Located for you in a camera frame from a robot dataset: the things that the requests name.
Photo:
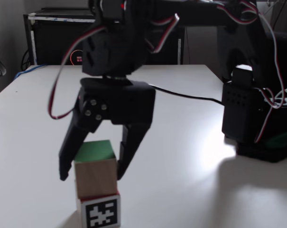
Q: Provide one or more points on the wooden cube with green face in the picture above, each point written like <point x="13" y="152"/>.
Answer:
<point x="95" y="175"/>

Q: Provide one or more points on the black equipment cabinet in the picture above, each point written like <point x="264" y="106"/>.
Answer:
<point x="50" y="35"/>

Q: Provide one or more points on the cube with black-white marker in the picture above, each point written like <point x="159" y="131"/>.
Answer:
<point x="101" y="212"/>

